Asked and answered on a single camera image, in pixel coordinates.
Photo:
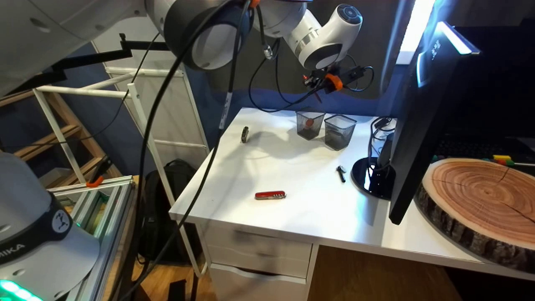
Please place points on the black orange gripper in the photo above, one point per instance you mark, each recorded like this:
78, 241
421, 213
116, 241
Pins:
334, 82

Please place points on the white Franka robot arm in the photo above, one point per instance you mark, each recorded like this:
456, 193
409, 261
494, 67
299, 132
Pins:
207, 34

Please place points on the grey mesh basket with contents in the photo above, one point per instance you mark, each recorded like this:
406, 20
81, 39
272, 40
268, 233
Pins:
310, 126

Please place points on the empty grey mesh basket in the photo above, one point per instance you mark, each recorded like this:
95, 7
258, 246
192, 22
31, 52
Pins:
339, 132

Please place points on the orange item inside basket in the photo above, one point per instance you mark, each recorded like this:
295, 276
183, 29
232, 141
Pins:
309, 131

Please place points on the grey curtain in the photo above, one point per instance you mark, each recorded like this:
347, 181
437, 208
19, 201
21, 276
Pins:
386, 34

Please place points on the black computer monitor with stand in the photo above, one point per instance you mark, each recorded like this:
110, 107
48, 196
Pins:
412, 139

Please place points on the red marker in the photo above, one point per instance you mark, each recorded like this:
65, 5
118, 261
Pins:
270, 194

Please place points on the coloured blocks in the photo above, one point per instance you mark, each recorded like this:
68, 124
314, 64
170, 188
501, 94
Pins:
504, 159

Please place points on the white drawer unit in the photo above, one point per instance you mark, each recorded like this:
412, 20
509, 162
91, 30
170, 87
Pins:
257, 256

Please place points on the round wood slab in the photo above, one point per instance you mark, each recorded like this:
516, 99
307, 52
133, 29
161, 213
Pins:
479, 206

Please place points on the black backpack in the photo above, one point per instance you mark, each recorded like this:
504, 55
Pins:
168, 211

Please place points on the white metal rack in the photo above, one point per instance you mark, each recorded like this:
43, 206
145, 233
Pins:
85, 91

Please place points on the wooden ladder shelf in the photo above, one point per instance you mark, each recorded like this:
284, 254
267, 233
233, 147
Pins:
85, 132

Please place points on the glass side table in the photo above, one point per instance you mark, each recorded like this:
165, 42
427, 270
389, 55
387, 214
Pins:
106, 211

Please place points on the green light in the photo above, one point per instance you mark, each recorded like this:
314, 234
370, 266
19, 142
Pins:
14, 291

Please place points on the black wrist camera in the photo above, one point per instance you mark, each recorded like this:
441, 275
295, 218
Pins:
357, 76

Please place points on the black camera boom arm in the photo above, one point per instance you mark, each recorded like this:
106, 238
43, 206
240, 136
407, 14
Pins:
85, 59

